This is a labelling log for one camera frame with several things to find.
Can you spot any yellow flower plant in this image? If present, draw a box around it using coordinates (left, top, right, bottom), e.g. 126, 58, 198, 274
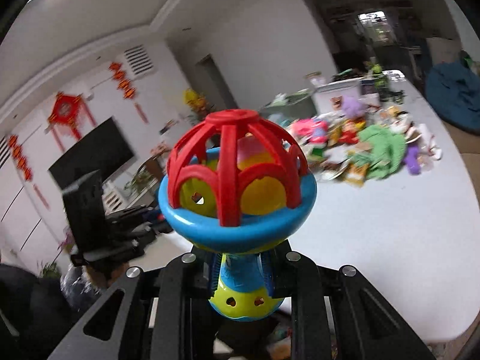
183, 88, 211, 121

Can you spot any black wall television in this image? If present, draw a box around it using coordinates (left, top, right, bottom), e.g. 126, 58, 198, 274
49, 117, 135, 189

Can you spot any pink toy water gun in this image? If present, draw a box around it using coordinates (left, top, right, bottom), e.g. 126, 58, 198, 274
289, 118, 329, 145

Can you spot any red blue rattle toy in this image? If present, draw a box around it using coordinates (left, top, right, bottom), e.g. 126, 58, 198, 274
159, 109, 317, 321

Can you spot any white storage box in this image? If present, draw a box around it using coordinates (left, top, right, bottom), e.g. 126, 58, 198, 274
312, 78, 361, 115

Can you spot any blue bean bag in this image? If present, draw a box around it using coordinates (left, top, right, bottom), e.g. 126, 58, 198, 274
425, 62, 479, 135

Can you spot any green cloth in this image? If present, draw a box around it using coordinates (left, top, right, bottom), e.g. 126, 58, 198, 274
351, 124, 407, 179

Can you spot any green storage box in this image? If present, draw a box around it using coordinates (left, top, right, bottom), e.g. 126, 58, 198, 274
259, 89, 317, 119

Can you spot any red lantern string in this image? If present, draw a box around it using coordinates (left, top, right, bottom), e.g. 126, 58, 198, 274
7, 134, 51, 210
108, 61, 150, 125

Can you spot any purple toy gun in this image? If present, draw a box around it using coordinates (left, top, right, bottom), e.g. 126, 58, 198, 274
403, 143, 421, 176

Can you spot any red square Chinese knot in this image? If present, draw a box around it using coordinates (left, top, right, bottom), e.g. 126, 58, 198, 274
46, 92, 97, 153

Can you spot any red lantern string lower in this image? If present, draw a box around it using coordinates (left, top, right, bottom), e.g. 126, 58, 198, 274
7, 134, 51, 210

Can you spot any purple plush toy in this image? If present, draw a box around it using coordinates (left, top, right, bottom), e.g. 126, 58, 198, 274
341, 96, 367, 119

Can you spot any white wall air vent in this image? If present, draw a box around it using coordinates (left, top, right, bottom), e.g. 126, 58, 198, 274
123, 45, 154, 80

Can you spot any red lantern string upper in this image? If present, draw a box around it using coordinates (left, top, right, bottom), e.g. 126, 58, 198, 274
108, 61, 150, 125

